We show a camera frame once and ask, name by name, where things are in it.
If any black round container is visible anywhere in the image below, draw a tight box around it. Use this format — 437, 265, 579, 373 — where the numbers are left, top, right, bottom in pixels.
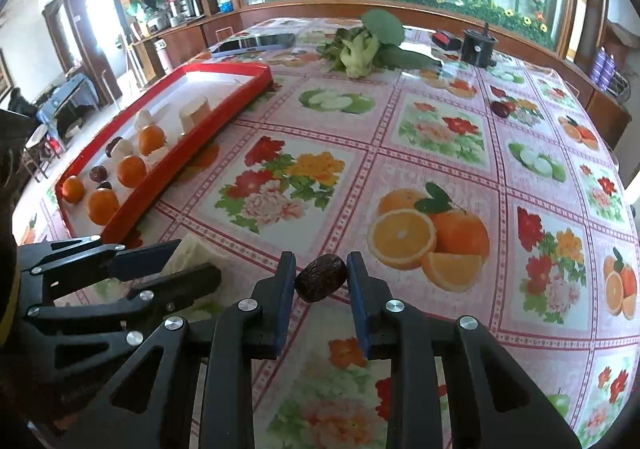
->
460, 21, 498, 68

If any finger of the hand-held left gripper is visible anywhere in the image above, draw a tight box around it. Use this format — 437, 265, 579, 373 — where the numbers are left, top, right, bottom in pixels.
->
27, 265, 222, 380
17, 238, 182, 282

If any smartphone with blue case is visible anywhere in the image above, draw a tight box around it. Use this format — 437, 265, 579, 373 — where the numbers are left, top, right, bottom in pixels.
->
209, 33, 297, 57

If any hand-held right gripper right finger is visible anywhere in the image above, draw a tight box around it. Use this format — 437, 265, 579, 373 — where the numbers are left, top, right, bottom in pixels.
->
346, 251, 583, 449

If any mandarin orange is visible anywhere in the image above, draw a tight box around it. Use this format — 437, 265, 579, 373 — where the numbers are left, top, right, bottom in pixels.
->
116, 155, 149, 188
87, 188, 121, 226
138, 125, 167, 156
61, 175, 86, 204

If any green leafy vegetable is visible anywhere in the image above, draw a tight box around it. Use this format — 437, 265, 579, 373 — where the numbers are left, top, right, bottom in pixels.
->
317, 10, 443, 78

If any red rimmed white tray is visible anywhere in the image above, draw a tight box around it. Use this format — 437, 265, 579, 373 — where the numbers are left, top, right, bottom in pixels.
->
54, 61, 273, 242

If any red and black box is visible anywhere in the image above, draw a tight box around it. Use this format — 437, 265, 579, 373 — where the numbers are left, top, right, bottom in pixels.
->
431, 31, 463, 51

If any floral printed tablecloth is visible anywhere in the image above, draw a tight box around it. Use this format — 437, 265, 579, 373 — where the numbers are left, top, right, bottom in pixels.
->
10, 18, 636, 449

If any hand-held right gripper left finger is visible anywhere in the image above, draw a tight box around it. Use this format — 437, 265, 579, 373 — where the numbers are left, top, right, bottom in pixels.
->
60, 251, 299, 449

